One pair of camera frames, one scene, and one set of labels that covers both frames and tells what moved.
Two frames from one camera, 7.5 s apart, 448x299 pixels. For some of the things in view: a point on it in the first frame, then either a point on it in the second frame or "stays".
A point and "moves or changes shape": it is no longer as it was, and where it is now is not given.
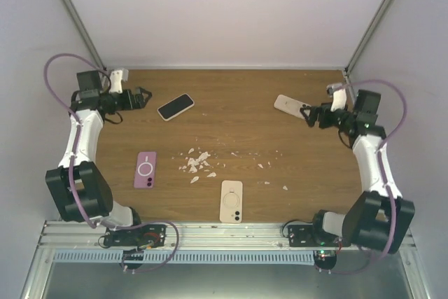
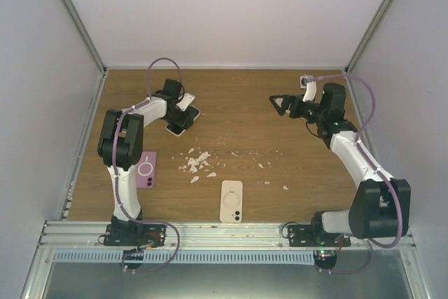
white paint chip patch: x=193 y=163 stays
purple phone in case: x=145 y=171 stays
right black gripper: x=323 y=111 -> x=295 y=102
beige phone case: x=176 y=106 moves or changes shape
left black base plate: x=142 y=236 stays
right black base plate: x=303 y=236 stays
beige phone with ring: x=231 y=202 stays
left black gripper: x=139 y=103 -> x=184 y=122
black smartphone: x=176 y=106 moves or changes shape
